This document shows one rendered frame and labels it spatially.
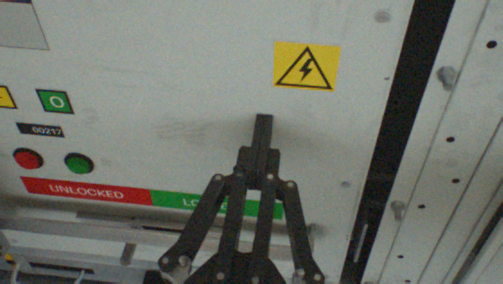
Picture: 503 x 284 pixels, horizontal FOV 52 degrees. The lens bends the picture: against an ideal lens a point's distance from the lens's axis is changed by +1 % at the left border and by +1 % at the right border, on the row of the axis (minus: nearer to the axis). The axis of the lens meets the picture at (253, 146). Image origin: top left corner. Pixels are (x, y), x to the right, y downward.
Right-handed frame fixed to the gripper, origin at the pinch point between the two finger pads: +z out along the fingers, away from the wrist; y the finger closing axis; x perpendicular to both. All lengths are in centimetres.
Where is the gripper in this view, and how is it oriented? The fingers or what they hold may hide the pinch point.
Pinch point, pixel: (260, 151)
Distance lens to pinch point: 47.4
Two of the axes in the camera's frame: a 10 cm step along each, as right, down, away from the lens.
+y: 9.9, 0.9, -0.9
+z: 1.2, -7.4, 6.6
